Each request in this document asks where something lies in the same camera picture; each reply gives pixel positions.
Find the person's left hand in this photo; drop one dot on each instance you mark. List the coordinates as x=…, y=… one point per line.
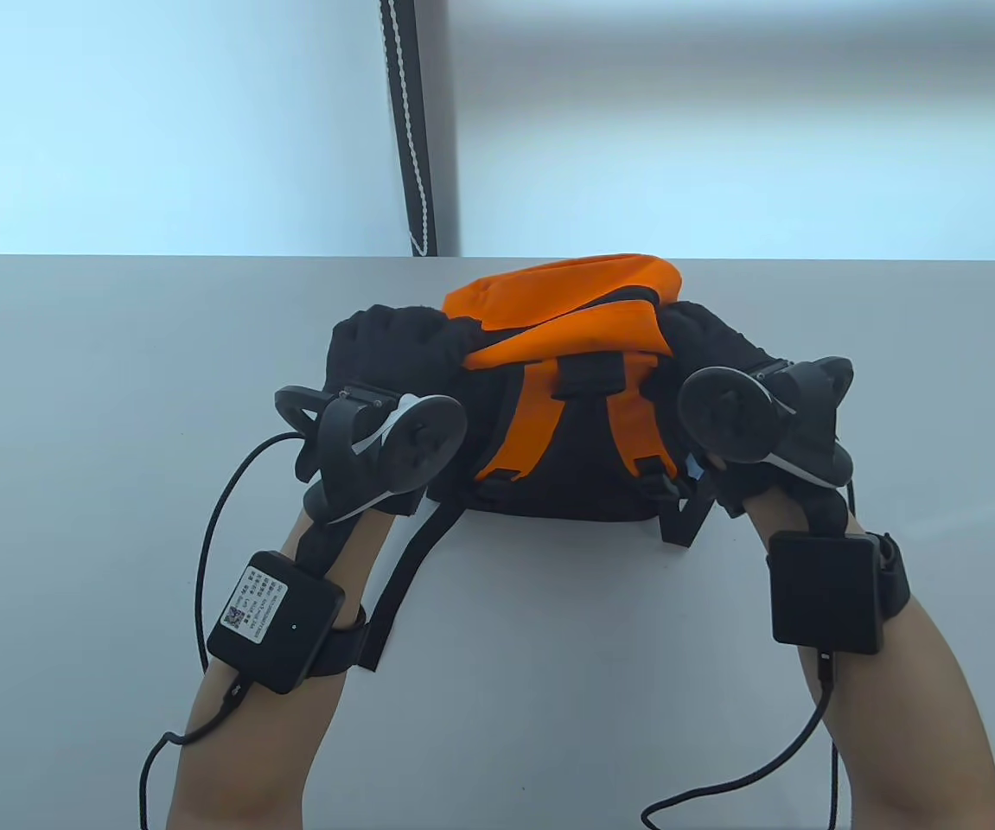
x=389, y=350

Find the person's right hand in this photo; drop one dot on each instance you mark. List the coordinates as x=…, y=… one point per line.
x=713, y=341

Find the person's right fingers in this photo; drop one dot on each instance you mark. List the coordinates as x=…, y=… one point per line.
x=685, y=322

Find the person's left thumb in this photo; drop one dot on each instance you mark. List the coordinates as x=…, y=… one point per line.
x=465, y=339

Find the orange and black backpack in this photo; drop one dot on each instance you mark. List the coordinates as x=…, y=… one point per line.
x=579, y=432

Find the person's right forearm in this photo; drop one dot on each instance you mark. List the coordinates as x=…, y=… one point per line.
x=912, y=735

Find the person's left forearm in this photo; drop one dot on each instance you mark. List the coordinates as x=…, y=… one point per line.
x=246, y=761

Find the black controller on right glove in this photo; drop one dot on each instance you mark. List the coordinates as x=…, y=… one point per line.
x=726, y=415

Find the black controller on glove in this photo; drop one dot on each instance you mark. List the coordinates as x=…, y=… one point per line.
x=726, y=415
x=415, y=441

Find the black controller on left glove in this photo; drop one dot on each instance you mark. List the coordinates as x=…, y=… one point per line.
x=415, y=441

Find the black vertical window frame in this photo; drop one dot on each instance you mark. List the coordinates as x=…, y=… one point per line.
x=441, y=130

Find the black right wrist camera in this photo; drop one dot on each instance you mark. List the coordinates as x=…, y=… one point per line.
x=825, y=592

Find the black labelled left wrist camera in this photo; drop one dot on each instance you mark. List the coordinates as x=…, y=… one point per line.
x=277, y=622

